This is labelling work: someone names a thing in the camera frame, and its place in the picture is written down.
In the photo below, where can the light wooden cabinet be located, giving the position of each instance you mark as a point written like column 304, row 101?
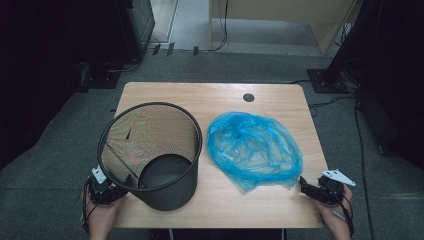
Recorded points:
column 286, row 10

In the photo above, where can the blue plastic bag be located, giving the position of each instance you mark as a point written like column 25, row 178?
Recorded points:
column 253, row 150

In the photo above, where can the black mesh waste bin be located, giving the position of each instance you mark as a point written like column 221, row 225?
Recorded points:
column 166, row 193

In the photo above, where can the black round table grommet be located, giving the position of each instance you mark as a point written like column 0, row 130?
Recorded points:
column 248, row 97

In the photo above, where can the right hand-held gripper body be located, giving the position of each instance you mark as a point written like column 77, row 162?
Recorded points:
column 328, row 190

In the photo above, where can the black stand base plate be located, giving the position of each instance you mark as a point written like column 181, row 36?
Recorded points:
column 325, row 81
column 100, row 78

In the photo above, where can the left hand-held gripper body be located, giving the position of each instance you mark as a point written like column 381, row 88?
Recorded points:
column 104, row 193

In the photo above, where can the small black floor bracket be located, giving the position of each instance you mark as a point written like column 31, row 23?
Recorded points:
column 156, row 49
column 196, row 51
column 170, row 49

